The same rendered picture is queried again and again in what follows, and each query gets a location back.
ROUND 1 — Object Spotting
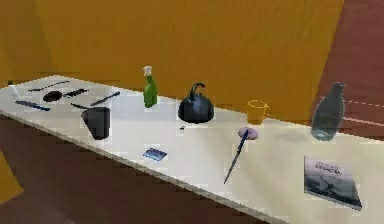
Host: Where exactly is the blue card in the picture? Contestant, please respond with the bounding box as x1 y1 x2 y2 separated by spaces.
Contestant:
142 147 168 162

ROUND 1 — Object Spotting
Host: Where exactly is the thin black utensil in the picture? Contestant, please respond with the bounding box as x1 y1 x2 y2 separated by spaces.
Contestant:
27 80 71 93

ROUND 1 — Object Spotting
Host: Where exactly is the black kettle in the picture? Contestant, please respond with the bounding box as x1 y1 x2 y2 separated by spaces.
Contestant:
177 82 215 125

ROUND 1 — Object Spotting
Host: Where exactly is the black ladle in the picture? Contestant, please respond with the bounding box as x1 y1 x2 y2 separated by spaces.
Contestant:
42 88 90 103

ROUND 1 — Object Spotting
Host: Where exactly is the grey glass bottle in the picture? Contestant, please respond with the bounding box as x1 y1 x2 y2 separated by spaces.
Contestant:
310 81 346 142

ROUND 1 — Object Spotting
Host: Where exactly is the green spray bottle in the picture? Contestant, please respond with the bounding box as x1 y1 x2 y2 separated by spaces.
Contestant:
142 65 159 109

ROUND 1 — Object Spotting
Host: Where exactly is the black cup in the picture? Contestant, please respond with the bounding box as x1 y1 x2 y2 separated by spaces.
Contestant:
80 106 111 141

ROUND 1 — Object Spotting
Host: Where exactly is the blue flat utensil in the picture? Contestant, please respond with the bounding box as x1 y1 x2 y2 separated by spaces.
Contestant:
14 99 51 112

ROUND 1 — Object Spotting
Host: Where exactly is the small clear shaker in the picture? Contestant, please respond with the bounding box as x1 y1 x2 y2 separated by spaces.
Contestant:
7 80 20 100

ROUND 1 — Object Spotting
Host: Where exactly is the black knife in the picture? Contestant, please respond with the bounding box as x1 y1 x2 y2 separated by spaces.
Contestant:
89 90 121 108

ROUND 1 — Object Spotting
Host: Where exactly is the yellow mug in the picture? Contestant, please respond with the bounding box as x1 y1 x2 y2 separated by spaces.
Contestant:
245 99 271 126

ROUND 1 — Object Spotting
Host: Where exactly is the white table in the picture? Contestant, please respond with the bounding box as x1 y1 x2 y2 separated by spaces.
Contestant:
0 75 384 224

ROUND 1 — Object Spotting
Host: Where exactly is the grey book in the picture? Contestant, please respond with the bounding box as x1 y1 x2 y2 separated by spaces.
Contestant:
303 155 363 212

